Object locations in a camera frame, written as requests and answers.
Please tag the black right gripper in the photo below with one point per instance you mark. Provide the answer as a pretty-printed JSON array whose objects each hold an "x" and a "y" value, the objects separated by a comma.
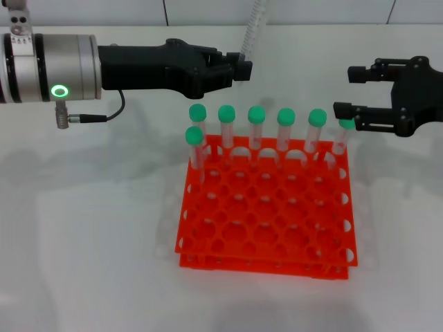
[{"x": 418, "y": 97}]

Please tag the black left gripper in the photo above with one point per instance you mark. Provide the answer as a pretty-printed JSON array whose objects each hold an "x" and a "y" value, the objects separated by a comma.
[{"x": 145, "y": 67}]

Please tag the clear graduated tube green cap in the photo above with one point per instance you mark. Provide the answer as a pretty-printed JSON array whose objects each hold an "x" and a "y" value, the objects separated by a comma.
[{"x": 251, "y": 27}]

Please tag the clear test tube green cap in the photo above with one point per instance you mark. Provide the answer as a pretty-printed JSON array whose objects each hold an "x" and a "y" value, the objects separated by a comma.
[
  {"x": 256, "y": 115},
  {"x": 226, "y": 113},
  {"x": 346, "y": 124},
  {"x": 197, "y": 112},
  {"x": 194, "y": 135},
  {"x": 286, "y": 117},
  {"x": 317, "y": 117}
]

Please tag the orange plastic test tube rack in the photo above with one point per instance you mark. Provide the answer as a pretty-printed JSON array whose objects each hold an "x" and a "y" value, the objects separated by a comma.
[{"x": 263, "y": 214}]

